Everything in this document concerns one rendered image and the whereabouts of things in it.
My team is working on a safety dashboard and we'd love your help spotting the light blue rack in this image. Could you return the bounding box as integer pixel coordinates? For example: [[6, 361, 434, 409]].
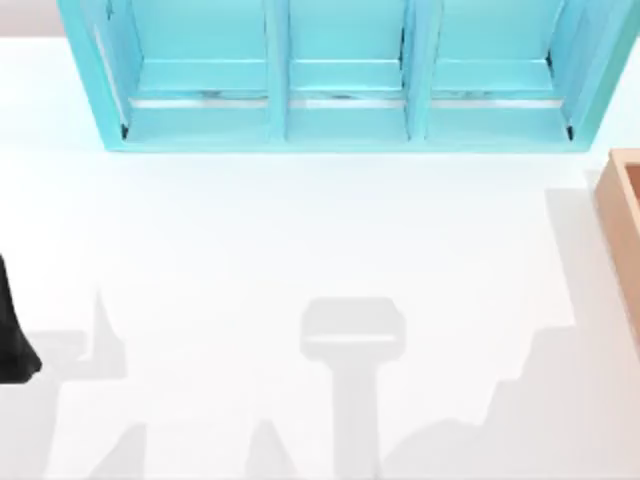
[[55, 0, 640, 154]]

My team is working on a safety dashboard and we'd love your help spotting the shallow salmon-coloured box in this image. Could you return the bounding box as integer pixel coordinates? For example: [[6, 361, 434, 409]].
[[594, 147, 640, 352]]

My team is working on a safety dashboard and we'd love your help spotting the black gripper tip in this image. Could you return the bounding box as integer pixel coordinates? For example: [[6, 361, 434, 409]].
[[0, 254, 43, 387]]

